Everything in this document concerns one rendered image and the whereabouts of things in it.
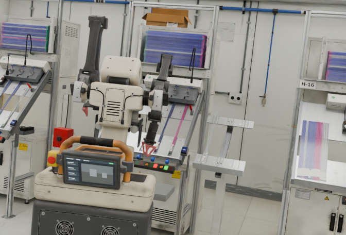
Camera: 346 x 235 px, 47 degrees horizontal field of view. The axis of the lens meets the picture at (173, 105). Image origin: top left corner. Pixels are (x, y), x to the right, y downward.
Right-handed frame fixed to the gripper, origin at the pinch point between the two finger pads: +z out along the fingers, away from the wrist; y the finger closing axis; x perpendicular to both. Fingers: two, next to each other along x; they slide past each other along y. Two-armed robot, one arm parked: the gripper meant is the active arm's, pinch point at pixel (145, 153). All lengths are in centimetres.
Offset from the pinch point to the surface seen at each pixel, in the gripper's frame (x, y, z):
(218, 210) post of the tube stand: 69, -26, 30
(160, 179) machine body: 34, -69, 24
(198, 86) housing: 42, -64, -56
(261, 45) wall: 138, -173, -131
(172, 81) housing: 24, -78, -55
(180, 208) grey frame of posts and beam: 43, -30, 35
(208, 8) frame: 34, -67, -119
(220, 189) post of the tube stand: 66, -25, 15
